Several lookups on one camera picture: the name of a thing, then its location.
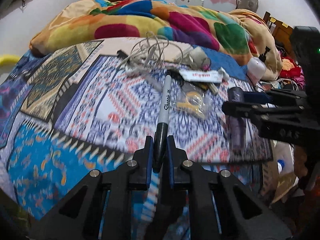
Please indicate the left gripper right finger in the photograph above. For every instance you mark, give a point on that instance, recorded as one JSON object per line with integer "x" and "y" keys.
{"x": 220, "y": 205}

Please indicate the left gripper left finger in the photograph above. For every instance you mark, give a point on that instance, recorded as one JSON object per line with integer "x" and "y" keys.
{"x": 99, "y": 206}

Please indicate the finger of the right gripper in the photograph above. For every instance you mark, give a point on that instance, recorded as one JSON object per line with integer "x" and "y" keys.
{"x": 252, "y": 97}
{"x": 250, "y": 111}

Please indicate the black purple cosmetic tube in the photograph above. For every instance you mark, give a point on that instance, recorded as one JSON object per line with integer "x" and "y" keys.
{"x": 237, "y": 125}

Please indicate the black grey Sharpie marker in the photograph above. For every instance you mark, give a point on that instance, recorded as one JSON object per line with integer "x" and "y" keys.
{"x": 160, "y": 140}

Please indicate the white pump lotion bottle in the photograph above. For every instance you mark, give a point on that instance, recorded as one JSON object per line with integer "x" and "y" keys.
{"x": 256, "y": 67}

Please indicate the wooden chair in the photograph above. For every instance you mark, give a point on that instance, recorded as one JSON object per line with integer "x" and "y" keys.
{"x": 280, "y": 31}

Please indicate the colourful heart fleece blanket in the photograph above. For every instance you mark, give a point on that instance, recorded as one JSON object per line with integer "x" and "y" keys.
{"x": 241, "y": 34}

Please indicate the clear plastic bag yellow item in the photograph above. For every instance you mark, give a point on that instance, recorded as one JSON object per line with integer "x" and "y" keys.
{"x": 193, "y": 100}

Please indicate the white standing fan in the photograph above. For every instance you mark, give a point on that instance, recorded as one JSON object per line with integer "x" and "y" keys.
{"x": 251, "y": 5}

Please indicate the blue patterned bed cover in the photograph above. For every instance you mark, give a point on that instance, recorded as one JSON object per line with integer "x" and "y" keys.
{"x": 76, "y": 110}

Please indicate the yellow foam tube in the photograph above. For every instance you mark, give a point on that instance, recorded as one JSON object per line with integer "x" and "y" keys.
{"x": 8, "y": 60}

